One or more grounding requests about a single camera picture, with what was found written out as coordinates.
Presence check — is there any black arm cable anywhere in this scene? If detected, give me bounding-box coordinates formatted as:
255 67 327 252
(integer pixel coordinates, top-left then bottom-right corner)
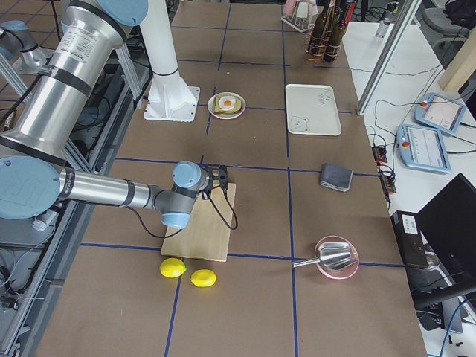
124 187 239 239

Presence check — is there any lemon right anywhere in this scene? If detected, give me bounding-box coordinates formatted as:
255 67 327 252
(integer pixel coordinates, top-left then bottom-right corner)
190 269 217 287

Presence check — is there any pink cup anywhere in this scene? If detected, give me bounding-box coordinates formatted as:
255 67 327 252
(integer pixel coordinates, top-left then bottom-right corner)
283 0 297 16

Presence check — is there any metal scoop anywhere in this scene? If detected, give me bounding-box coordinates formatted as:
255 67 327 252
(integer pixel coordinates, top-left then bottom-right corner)
293 242 356 271

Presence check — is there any aluminium frame post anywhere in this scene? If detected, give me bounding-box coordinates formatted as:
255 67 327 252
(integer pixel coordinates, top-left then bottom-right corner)
356 0 422 115

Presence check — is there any bottom bread slice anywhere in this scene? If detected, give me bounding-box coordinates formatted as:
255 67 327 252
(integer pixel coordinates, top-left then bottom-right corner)
212 95 243 115

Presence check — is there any fried egg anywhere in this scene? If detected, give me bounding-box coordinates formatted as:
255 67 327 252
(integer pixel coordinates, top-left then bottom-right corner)
215 95 237 111

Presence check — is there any wooden cutting board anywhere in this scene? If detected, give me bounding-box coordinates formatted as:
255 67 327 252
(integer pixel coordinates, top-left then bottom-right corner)
161 183 236 262

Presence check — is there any green wine bottle middle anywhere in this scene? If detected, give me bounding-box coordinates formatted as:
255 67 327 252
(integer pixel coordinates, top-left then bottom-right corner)
324 1 355 62

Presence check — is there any white plate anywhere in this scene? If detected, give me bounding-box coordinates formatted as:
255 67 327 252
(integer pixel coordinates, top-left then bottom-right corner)
208 92 246 120

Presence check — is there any grey folded cloth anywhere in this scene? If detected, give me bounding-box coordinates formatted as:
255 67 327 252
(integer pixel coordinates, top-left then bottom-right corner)
319 163 354 192

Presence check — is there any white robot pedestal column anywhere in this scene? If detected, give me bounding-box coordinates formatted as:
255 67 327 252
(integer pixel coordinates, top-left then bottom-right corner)
141 0 200 122

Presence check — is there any green wine bottle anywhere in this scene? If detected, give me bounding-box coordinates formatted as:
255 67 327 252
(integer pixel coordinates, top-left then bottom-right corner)
324 1 355 62
311 1 335 38

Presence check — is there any lemon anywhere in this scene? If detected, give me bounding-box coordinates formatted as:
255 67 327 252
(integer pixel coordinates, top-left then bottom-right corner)
159 257 187 278
190 269 217 287

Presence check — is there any black laptop monitor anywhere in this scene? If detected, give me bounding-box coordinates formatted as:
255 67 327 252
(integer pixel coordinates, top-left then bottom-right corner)
416 173 475 283

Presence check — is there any white wire cup rack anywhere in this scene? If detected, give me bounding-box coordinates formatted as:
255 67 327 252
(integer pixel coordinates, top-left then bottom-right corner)
281 0 318 33

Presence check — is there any blue teach pendant far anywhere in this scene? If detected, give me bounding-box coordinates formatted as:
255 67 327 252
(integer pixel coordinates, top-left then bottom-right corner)
414 93 466 135

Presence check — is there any cream bear tray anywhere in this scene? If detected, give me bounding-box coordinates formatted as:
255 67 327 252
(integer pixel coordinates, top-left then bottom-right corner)
285 84 341 136

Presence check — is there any pink bowl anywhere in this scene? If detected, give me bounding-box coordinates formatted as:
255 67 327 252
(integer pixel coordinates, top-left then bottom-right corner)
314 236 359 280

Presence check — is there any lemon left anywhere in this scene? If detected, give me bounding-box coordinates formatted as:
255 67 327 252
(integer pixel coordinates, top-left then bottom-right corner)
159 257 187 278

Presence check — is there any green wine bottle front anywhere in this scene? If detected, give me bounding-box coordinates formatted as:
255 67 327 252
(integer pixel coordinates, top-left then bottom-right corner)
311 1 335 38

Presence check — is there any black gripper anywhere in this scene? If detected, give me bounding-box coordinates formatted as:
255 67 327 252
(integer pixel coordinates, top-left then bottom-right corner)
205 165 228 190

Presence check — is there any blue teach pendant near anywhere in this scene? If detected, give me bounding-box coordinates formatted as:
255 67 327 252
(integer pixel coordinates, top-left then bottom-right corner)
396 124 451 174

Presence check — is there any blue teach pendant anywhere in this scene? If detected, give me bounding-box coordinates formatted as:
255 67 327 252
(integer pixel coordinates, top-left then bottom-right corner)
414 93 466 135
396 124 451 174

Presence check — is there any copper wire bottle rack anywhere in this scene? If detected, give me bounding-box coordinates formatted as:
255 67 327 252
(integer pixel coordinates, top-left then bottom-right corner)
306 31 341 62

